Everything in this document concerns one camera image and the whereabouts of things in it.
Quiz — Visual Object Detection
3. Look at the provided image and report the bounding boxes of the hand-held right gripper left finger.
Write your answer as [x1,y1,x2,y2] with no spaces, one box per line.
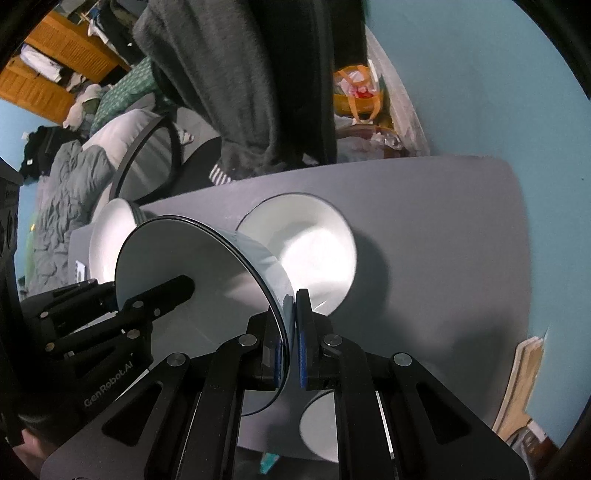
[39,295,296,480]

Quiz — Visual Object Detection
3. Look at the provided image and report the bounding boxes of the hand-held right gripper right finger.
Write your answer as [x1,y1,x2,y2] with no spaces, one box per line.
[297,289,532,480]

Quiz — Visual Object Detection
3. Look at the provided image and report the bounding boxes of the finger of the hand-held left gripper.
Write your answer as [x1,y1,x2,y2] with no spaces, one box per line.
[46,275,195,365]
[21,279,116,326]

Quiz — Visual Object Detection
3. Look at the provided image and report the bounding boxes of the white ribbed bowl dark rim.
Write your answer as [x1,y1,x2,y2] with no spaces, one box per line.
[235,193,357,317]
[114,216,296,418]
[298,389,340,463]

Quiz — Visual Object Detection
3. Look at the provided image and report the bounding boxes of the white plate dark rim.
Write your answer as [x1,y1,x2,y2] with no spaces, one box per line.
[89,198,146,282]

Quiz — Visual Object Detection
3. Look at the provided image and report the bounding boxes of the grey quilted duvet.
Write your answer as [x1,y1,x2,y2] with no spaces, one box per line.
[18,141,116,296]

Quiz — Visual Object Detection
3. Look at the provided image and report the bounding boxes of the black clothes pile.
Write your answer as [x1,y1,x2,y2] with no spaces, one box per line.
[21,124,84,178]

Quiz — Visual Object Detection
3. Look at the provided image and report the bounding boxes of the beige clothes pile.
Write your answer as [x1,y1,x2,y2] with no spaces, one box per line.
[62,83,105,130]

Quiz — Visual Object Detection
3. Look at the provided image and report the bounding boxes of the green checked tablecloth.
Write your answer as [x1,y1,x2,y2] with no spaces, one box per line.
[90,55,162,134]

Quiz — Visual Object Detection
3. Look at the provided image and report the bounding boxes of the wooden boards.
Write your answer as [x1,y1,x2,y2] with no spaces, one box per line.
[494,336,548,444]

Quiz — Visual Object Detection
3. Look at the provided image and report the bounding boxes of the crumpled plastic bags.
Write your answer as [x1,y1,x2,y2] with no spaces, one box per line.
[335,115,408,162]

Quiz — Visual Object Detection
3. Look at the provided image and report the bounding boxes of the white hanging shirt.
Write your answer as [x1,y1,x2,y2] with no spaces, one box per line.
[18,44,70,84]

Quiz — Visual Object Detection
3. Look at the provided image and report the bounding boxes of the orange wooden wardrobe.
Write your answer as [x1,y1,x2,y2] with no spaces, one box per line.
[0,9,132,125]

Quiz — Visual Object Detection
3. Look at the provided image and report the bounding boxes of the yellow orange plastic bag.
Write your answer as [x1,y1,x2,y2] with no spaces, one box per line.
[333,65,384,123]

